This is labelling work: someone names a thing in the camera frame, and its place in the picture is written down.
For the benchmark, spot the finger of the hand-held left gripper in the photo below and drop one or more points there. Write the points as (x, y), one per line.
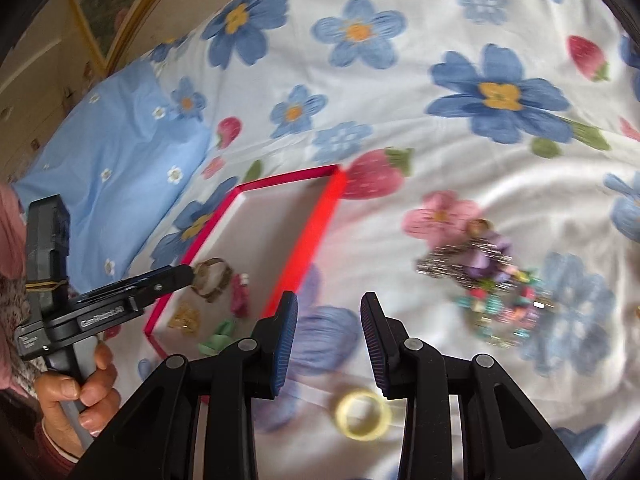
(167, 277)

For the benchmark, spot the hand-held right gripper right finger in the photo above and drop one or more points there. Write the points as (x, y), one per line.
(375, 350)

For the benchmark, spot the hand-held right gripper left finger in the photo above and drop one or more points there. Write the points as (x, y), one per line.
(282, 350)

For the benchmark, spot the yellow hair clip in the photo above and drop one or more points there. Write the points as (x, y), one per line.
(184, 319)

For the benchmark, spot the gold wristwatch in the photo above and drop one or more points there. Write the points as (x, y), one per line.
(212, 277)

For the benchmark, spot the pink hair clip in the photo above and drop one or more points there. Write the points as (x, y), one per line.
(241, 297)

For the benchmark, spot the green hair clip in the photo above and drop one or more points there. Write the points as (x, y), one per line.
(216, 340)

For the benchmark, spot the yellow bangle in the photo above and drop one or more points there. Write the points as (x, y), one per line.
(345, 425)

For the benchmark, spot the red jewelry box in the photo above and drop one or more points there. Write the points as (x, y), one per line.
(270, 230)

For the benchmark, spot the purple hair claw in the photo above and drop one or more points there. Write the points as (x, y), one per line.
(482, 260)

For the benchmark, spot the person's left forearm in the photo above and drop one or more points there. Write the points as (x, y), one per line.
(30, 450)

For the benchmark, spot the person's left hand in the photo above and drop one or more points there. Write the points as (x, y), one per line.
(95, 385)

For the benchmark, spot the person's floral clothing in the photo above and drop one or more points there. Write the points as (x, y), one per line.
(10, 270)

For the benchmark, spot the blue floral pillow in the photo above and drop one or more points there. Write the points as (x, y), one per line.
(110, 150)

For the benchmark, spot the floral strawberry bedsheet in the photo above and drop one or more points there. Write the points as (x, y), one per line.
(425, 170)

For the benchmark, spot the gold framed picture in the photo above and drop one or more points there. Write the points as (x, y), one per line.
(107, 10)

